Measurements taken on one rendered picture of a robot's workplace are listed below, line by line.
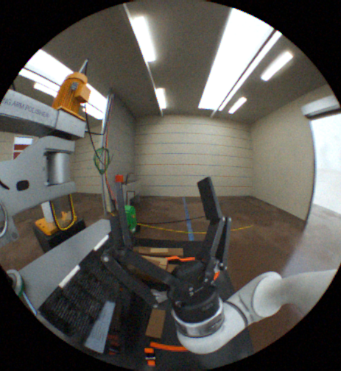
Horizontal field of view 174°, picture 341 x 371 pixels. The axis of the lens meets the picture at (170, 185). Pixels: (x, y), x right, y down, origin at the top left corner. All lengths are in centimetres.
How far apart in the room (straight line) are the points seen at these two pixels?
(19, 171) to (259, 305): 87
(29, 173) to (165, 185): 505
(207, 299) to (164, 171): 513
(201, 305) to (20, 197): 70
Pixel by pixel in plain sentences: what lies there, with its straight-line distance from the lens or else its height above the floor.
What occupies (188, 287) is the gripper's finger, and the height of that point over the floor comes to 116.
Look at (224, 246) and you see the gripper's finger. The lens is 20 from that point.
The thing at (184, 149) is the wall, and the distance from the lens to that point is 524.
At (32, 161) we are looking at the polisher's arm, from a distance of 70.
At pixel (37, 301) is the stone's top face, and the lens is 74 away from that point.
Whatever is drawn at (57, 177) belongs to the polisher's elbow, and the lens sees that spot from 82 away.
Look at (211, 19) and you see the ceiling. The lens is 283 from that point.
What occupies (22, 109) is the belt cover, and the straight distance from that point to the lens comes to 72.
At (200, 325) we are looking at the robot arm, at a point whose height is 110.
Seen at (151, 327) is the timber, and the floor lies 14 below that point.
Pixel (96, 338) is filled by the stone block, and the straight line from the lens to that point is 76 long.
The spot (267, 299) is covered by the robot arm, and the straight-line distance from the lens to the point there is 28.
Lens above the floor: 130
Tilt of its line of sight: 9 degrees down
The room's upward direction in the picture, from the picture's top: straight up
